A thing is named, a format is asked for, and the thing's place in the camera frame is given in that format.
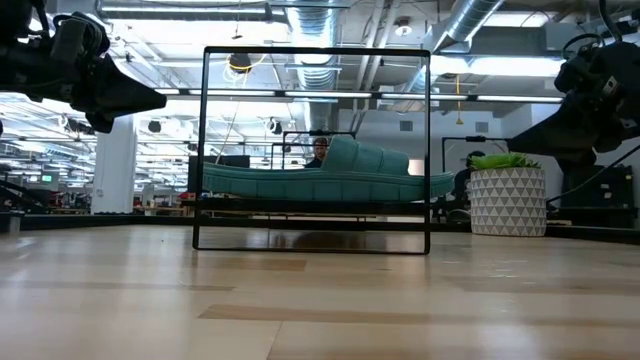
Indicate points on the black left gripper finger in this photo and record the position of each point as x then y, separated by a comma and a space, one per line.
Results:
101, 124
115, 90

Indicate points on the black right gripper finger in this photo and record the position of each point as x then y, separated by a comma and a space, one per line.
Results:
560, 132
577, 160

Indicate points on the teal green slide sandal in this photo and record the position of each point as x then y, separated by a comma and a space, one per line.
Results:
320, 187

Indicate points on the white column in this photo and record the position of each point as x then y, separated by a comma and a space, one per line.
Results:
115, 170

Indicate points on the black cabinet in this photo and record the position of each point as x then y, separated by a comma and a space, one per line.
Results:
610, 200

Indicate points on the black round ceiling speaker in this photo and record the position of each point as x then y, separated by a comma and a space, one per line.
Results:
274, 126
155, 126

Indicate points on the small green glowing screen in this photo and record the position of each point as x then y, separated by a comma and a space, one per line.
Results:
47, 177

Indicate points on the green plant white patterned pot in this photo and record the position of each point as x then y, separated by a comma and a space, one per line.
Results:
507, 200

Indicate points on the person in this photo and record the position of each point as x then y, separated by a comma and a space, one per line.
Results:
461, 190
320, 150

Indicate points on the black ceiling fixture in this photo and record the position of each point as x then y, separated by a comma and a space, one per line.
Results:
240, 62

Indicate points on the white door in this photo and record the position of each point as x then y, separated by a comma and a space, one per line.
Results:
416, 166

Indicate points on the long ceiling light strip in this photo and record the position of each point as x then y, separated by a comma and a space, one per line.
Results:
325, 94

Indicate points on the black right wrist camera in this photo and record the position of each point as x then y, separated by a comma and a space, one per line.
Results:
585, 75

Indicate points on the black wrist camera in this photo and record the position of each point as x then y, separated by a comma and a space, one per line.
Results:
80, 40
585, 75

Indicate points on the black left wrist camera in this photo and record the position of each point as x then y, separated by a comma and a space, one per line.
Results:
80, 40

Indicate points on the black background station frame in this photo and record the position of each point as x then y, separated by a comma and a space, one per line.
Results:
300, 133
475, 138

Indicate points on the black table frame rails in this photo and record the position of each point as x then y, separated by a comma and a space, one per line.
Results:
100, 222

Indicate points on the large silver ventilation duct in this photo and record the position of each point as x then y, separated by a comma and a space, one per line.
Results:
470, 17

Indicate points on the ribbed silver ventilation duct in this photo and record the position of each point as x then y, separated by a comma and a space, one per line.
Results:
315, 30

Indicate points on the wooden shelf black metal frame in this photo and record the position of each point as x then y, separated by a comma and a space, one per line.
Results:
310, 207

